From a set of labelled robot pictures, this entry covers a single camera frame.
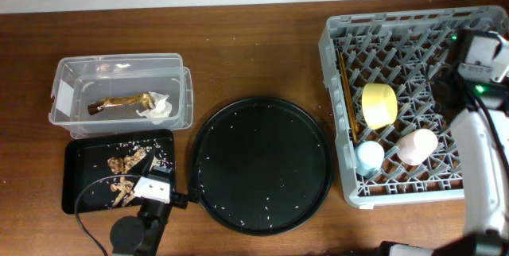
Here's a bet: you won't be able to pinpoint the blue cup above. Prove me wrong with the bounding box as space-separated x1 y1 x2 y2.
355 141 385 176

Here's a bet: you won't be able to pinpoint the pink cup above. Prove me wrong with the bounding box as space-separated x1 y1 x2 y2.
396 129 438 165

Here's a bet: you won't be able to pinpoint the round black serving tray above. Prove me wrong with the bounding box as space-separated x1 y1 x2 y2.
188 97 332 236

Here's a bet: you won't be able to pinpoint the food scraps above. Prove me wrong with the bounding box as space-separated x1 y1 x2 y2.
107 148 149 208

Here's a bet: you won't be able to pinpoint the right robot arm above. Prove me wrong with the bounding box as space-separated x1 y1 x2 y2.
375 29 508 255

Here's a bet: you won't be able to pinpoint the yellow bowl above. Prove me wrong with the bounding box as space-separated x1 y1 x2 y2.
361 83 398 130

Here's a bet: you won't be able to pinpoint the gold brown snack wrapper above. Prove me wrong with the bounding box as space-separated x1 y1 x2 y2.
87 93 154 115

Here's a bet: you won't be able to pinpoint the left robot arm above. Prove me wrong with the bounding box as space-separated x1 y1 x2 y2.
110 151 200 255

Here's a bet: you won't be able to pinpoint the grey dishwasher rack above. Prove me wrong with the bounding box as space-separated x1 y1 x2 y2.
318 6 508 209

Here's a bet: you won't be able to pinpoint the black rectangular tray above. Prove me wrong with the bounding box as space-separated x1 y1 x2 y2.
61 130 176 215

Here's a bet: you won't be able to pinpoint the clear plastic bin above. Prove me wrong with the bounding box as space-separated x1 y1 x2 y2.
49 53 194 139

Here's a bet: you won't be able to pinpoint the white tissue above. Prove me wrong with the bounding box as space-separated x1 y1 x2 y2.
136 91 173 118

